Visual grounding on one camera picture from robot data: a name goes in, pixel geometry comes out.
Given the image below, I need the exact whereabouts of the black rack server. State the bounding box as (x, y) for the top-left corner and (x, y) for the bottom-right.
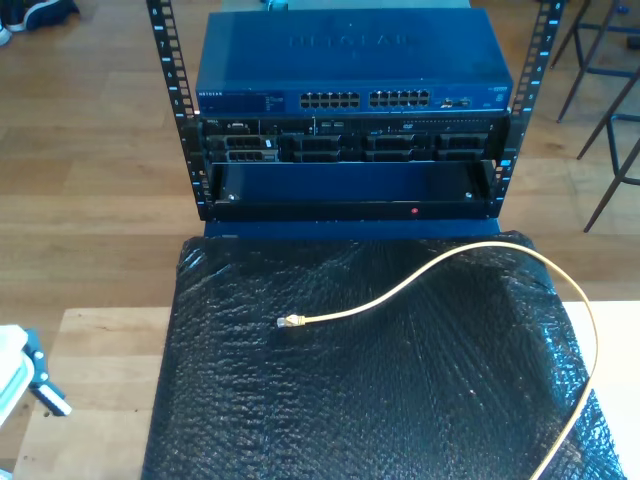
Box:
(198, 115), (511, 165)

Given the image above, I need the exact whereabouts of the black metal stool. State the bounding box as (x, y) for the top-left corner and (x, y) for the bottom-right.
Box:
(549, 0), (640, 124)
(577, 64), (640, 234)

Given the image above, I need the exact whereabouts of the blue rack tray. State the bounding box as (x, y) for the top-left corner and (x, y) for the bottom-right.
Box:
(207, 159), (501, 221)

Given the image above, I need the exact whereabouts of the blue rack base plate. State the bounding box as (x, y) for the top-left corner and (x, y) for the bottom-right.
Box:
(203, 217), (503, 241)

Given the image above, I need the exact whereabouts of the blue network switch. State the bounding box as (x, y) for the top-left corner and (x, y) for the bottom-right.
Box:
(194, 8), (515, 117)

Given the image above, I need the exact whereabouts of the yellow network cable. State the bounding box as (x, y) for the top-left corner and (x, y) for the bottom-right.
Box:
(276, 241), (600, 480)

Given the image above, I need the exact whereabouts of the dark blue sneaker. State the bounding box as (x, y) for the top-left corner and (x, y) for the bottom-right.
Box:
(19, 0), (81, 32)

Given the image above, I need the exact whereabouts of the black bubble-wrap mat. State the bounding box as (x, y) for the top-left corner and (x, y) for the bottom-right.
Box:
(141, 230), (629, 480)

